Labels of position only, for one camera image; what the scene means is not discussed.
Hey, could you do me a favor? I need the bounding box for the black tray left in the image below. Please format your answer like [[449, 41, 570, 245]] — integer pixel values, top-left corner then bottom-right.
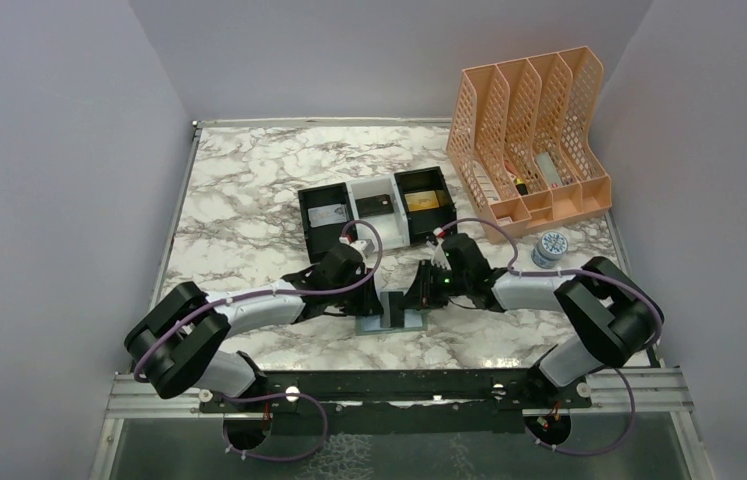
[[297, 182, 355, 263]]

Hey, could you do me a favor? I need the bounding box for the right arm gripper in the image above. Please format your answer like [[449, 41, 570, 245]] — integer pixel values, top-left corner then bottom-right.
[[398, 259, 470, 309]]

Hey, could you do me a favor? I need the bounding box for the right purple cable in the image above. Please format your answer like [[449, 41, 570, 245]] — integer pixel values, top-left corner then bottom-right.
[[432, 217, 666, 458]]

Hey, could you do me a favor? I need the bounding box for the black tray right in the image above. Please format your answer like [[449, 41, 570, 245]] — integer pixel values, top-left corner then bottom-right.
[[394, 167, 457, 245]]

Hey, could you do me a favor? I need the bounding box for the black mounting rail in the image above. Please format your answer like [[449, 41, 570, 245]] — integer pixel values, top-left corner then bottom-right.
[[195, 368, 592, 416]]

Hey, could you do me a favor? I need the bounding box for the grey item in organizer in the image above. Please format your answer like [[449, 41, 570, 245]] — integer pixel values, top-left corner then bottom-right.
[[535, 152, 565, 188]]

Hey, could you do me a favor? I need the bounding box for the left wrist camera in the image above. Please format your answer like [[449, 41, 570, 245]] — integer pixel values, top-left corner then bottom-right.
[[340, 236, 376, 257]]

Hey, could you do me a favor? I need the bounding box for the black card in tray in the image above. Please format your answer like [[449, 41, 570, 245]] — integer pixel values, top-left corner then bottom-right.
[[355, 194, 394, 218]]

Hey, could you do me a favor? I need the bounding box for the blue white tape roll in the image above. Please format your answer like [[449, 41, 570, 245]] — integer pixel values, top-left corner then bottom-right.
[[531, 231, 569, 269]]

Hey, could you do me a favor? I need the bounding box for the purple cable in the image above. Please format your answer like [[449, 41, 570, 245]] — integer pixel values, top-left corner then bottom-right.
[[133, 219, 384, 464], [432, 217, 666, 458]]

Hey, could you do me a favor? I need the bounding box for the black tray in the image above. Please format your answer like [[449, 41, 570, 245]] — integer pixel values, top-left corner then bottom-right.
[[297, 182, 355, 263], [394, 167, 457, 245]]

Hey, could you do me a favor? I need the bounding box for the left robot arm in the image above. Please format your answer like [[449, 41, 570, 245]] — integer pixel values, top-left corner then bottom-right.
[[124, 243, 382, 411]]

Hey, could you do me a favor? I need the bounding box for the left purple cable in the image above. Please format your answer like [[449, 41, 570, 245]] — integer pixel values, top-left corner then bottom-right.
[[133, 219, 384, 464]]

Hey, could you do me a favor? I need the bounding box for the orange file organizer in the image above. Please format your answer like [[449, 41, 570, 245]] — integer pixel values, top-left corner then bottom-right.
[[446, 46, 613, 243]]

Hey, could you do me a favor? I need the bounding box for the yellow marker in organizer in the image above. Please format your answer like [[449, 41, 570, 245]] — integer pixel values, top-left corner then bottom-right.
[[511, 175, 529, 196]]

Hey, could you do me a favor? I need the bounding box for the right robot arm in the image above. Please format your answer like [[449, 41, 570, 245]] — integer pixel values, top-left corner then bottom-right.
[[399, 233, 664, 407]]

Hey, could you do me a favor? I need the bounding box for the green card holder wallet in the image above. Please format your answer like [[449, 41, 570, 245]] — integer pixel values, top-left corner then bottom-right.
[[355, 290, 427, 335]]

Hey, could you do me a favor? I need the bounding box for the white tray middle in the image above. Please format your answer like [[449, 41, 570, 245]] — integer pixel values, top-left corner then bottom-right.
[[346, 175, 410, 250]]

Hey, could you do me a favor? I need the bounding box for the gold card in tray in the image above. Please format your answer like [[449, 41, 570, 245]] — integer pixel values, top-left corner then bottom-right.
[[403, 190, 447, 213]]

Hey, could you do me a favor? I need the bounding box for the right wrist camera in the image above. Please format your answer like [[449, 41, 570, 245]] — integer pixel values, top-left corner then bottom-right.
[[426, 227, 451, 270]]

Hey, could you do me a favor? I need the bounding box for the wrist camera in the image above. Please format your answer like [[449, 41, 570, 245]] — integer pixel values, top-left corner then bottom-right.
[[426, 227, 451, 270], [340, 236, 376, 257]]

